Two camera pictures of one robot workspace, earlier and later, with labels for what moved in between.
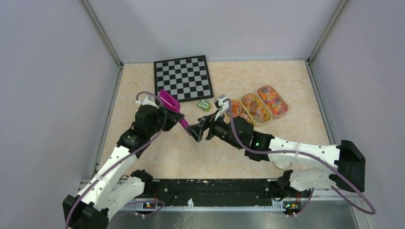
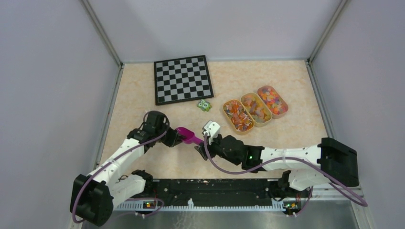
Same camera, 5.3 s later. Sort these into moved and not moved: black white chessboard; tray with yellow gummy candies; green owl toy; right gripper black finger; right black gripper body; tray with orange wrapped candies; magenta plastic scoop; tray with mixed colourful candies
Moved: right black gripper body; magenta plastic scoop; right gripper black finger
Not moved: tray with yellow gummy candies; tray with mixed colourful candies; green owl toy; black white chessboard; tray with orange wrapped candies
